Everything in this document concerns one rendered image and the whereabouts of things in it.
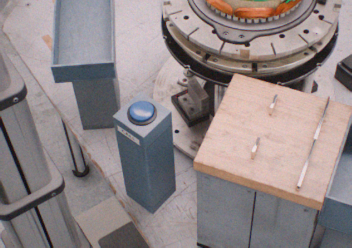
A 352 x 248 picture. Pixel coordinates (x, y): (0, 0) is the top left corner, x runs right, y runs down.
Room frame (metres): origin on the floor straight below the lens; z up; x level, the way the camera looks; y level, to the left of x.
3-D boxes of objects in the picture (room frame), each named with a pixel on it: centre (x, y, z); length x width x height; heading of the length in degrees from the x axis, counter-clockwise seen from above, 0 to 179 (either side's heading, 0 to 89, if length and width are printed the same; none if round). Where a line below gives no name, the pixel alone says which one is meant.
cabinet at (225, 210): (0.60, -0.15, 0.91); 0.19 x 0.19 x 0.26; 65
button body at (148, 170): (0.67, 0.06, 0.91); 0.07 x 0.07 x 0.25; 47
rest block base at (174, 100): (0.86, -0.03, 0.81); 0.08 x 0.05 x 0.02; 26
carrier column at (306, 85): (0.84, -0.26, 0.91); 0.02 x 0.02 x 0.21
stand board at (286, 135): (0.60, -0.15, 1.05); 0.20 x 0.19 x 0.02; 65
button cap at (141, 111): (0.67, 0.06, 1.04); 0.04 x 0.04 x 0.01
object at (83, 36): (0.89, 0.16, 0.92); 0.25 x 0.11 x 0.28; 2
